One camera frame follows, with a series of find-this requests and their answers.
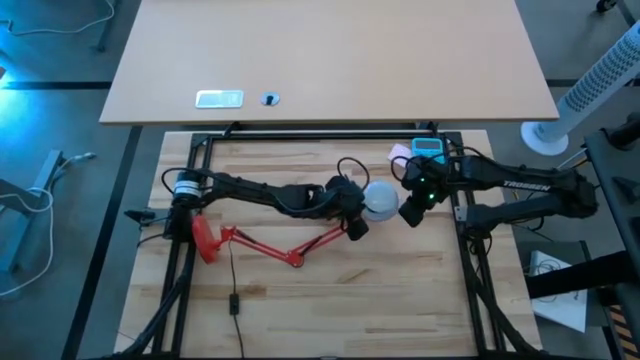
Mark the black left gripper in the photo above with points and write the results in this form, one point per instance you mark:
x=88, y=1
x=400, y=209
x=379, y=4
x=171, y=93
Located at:
x=337, y=197

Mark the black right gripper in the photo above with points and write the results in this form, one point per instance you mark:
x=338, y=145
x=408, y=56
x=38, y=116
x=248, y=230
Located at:
x=435, y=180

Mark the white globe lightbulb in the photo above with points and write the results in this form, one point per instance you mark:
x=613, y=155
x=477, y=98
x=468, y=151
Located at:
x=381, y=200

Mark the red desk lamp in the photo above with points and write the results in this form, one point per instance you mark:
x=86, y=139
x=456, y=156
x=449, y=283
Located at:
x=205, y=240

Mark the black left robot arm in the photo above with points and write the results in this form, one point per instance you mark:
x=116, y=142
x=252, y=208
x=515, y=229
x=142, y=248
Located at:
x=250, y=190

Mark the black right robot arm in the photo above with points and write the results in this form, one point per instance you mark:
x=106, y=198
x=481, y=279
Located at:
x=525, y=180

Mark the pink sticky note pad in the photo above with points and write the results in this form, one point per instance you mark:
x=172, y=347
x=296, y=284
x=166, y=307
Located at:
x=399, y=151

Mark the blue calculator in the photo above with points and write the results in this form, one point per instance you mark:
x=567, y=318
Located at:
x=427, y=146

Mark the beige wooden desk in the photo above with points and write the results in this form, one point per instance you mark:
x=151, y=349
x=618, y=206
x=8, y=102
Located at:
x=350, y=50

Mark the black beam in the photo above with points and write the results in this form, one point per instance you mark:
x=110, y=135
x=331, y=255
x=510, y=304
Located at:
x=585, y=275

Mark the white paper sheet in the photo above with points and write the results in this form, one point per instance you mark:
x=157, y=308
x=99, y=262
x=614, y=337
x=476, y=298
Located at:
x=565, y=310

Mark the black equipment cart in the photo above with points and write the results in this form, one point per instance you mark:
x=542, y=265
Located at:
x=615, y=200

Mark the white tower fan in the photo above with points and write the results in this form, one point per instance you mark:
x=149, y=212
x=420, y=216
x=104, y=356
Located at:
x=595, y=85

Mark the black chair base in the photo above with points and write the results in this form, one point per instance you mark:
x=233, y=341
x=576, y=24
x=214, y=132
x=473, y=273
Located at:
x=607, y=5

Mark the dark metal desk leg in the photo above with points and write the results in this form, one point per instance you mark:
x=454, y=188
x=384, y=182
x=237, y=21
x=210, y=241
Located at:
x=107, y=30

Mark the grey desk leg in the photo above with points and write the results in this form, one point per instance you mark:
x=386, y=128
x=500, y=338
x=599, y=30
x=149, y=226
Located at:
x=47, y=170

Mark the black aluminium table frame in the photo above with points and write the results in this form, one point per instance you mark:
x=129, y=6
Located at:
x=325, y=135

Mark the small black bracket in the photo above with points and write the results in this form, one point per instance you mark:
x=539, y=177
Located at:
x=140, y=215

